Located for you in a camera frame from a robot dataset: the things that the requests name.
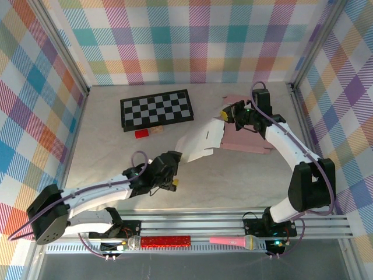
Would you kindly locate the pink paper box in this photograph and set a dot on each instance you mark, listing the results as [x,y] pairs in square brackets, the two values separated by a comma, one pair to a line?
[247,143]

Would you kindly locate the white paper box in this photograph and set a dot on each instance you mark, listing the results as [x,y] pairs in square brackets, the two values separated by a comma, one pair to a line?
[201,141]

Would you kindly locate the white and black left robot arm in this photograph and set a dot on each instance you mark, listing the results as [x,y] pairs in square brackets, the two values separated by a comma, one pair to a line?
[90,219]

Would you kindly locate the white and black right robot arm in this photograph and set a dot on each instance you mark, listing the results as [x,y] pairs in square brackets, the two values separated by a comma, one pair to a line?
[279,143]

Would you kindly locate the red block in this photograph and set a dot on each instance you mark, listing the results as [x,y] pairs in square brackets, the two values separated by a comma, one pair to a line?
[141,133]

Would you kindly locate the wooden block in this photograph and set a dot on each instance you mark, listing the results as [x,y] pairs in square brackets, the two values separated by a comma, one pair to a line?
[157,129]

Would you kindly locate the red glitter toy microphone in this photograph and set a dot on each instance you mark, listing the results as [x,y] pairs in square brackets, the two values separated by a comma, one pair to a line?
[166,242]

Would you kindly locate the black and grey chessboard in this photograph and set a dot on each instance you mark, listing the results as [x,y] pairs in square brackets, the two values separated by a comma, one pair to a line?
[157,109]

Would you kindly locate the black controller board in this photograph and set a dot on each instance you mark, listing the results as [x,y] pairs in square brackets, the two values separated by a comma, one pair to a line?
[112,247]
[275,246]

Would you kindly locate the pink toy microphone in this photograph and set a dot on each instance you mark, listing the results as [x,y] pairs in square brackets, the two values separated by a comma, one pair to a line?
[227,241]

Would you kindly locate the aluminium mounting rail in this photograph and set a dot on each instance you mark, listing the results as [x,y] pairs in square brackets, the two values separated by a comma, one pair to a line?
[189,226]

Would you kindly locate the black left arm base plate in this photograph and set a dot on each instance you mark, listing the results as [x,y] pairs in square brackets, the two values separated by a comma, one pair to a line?
[131,227]

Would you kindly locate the aluminium side rail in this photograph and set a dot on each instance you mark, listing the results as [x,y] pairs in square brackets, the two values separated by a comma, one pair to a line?
[301,116]
[79,116]

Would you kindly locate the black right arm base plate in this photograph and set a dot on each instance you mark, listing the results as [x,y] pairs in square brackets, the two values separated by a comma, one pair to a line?
[253,226]

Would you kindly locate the aluminium frame post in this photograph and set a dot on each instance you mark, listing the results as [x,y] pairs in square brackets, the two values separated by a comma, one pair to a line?
[317,43]
[61,48]

